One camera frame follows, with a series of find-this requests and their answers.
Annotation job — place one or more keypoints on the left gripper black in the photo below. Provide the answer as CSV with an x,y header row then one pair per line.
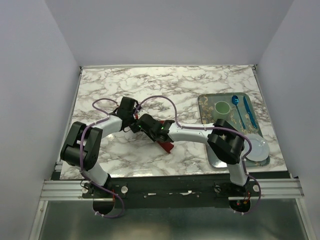
x,y
134,110

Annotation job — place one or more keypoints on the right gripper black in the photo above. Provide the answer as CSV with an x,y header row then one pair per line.
x,y
149,135

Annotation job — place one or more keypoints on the dark red cloth napkin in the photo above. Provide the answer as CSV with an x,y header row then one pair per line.
x,y
167,146

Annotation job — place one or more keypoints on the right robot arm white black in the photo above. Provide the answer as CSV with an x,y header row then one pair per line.
x,y
229,145

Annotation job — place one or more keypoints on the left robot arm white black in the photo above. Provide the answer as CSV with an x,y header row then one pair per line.
x,y
82,144

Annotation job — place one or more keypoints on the light green cup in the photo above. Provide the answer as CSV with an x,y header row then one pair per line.
x,y
222,108

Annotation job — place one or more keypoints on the floral teal serving tray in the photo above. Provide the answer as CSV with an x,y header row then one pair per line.
x,y
208,114

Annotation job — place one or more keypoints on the blue metallic spoon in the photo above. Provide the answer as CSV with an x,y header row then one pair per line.
x,y
235,101

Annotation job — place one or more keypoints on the blue metallic knife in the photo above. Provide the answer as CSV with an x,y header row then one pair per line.
x,y
249,112

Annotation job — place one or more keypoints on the pale blue small plate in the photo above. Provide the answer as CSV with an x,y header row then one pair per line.
x,y
260,148

